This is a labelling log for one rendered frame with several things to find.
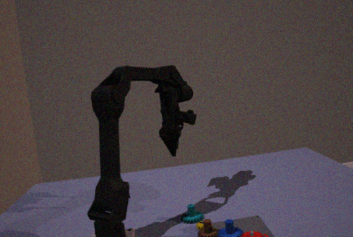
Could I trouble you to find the brown gear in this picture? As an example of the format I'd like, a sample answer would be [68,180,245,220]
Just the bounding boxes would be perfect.
[197,218,218,237]

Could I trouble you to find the yellow gear with black stripe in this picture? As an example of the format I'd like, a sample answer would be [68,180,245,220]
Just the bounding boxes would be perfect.
[196,221,203,230]

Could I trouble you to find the teal gear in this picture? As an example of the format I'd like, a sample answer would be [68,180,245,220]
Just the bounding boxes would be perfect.
[181,204,203,224]

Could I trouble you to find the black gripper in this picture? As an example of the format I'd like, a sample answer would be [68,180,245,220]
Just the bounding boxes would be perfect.
[159,104,183,157]

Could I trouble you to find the red gear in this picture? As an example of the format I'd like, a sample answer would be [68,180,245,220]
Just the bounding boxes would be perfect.
[241,231,263,237]

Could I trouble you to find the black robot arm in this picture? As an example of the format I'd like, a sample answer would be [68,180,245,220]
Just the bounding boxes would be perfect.
[87,65,193,237]

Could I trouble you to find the blue gear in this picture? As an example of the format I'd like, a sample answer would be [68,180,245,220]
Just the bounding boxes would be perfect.
[217,219,244,237]

